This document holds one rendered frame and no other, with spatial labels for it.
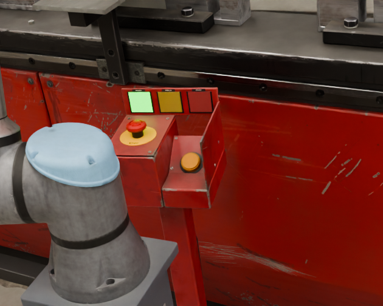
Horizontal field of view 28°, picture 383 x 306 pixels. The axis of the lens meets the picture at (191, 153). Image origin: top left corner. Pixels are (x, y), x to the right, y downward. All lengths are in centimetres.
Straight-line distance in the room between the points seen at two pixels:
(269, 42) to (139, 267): 63
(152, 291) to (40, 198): 23
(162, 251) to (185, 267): 45
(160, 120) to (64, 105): 42
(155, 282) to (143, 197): 36
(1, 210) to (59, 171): 11
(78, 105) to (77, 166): 86
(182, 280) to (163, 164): 30
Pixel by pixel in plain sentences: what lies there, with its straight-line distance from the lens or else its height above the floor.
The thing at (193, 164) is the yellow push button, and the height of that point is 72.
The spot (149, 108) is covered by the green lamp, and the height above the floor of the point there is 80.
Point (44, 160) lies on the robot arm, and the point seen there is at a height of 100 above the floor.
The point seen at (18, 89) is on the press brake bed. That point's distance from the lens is 196.
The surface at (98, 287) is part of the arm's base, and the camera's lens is 110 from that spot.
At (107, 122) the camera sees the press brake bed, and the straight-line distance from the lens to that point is 183.
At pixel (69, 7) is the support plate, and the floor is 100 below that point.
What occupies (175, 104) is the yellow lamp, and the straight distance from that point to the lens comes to 152.
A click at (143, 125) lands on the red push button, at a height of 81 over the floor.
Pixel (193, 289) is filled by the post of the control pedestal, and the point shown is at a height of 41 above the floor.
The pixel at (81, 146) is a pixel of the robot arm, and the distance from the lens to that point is 103.
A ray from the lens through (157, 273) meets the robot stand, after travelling 114.
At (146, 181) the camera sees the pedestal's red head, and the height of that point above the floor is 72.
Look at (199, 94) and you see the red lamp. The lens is 150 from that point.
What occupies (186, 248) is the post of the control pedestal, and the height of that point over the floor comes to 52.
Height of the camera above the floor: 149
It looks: 31 degrees down
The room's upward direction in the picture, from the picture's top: 9 degrees counter-clockwise
